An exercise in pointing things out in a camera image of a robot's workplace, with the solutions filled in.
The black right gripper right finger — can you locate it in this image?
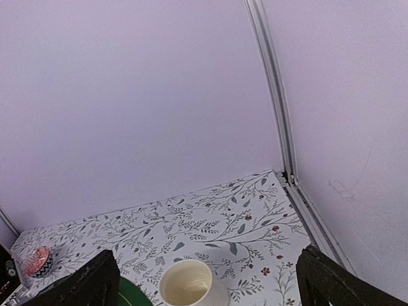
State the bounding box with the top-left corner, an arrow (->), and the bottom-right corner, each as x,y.
296,245 -> 407,306

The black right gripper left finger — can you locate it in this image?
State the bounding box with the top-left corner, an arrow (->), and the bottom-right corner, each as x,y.
23,250 -> 120,306

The aluminium poker chip case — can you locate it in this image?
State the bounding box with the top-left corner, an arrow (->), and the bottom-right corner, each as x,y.
0,244 -> 28,306

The round green poker mat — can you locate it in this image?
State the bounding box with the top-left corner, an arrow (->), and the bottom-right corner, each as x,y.
117,277 -> 153,306

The red patterned bowl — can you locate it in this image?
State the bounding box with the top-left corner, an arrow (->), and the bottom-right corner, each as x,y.
22,246 -> 54,279

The floral white tablecloth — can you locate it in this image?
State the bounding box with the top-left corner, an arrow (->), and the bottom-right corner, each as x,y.
11,170 -> 310,305

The cream ceramic mug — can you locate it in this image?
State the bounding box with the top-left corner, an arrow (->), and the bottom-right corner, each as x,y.
159,259 -> 230,306

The right aluminium side rail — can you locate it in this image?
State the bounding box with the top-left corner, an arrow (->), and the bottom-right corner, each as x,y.
277,172 -> 358,276

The left aluminium frame post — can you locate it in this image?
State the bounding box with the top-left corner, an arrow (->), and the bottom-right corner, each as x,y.
0,207 -> 21,238

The aluminium frame post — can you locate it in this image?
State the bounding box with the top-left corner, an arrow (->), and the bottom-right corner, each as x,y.
245,1 -> 297,185
0,207 -> 21,238

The right aluminium frame post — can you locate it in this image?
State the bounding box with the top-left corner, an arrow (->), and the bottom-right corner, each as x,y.
245,1 -> 297,185

